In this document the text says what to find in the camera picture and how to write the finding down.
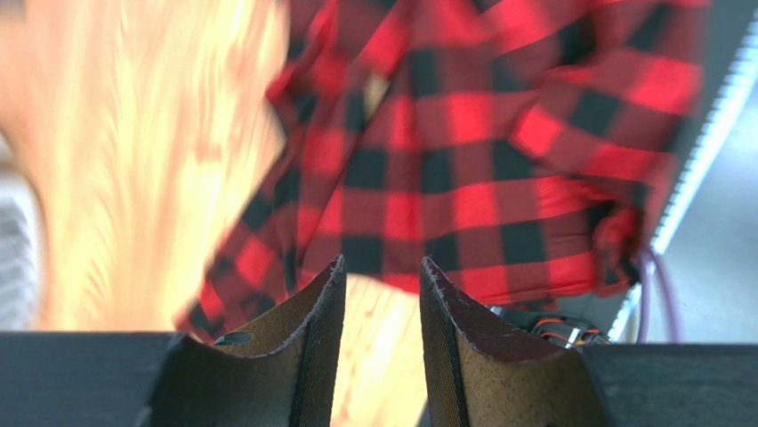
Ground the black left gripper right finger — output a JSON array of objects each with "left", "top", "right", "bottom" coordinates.
[{"left": 420, "top": 257, "right": 610, "bottom": 426}]

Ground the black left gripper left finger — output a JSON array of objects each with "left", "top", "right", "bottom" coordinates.
[{"left": 139, "top": 256, "right": 346, "bottom": 426}]

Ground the red black plaid shirt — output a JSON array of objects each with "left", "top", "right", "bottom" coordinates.
[{"left": 176, "top": 1, "right": 709, "bottom": 342}]

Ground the white laundry basket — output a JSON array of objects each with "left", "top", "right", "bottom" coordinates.
[{"left": 1, "top": 160, "right": 44, "bottom": 332}]

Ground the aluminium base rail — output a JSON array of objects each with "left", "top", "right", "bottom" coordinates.
[{"left": 608, "top": 10, "right": 757, "bottom": 343}]

